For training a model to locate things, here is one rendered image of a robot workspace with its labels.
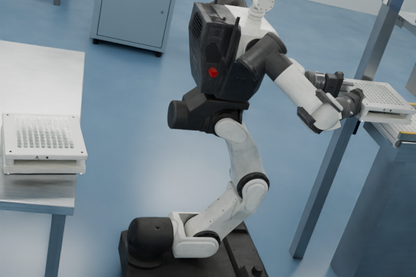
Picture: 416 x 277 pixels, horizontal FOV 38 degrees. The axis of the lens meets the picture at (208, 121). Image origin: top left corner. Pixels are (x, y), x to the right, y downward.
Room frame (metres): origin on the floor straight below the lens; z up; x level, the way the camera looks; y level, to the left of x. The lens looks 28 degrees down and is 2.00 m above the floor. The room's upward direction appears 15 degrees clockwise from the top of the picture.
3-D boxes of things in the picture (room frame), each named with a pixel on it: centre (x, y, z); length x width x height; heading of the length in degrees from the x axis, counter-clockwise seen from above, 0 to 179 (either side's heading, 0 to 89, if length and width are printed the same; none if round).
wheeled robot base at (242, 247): (2.15, -0.09, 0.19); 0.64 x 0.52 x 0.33; 111
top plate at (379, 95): (2.37, -0.66, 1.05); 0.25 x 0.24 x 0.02; 21
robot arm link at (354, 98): (2.19, -0.52, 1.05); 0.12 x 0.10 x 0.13; 143
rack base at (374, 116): (2.37, -0.66, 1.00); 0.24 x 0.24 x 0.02; 21
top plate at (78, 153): (1.62, 0.50, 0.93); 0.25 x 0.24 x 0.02; 25
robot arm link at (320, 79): (2.36, -0.43, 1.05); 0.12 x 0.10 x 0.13; 103
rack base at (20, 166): (1.62, 0.50, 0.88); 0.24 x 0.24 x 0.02; 25
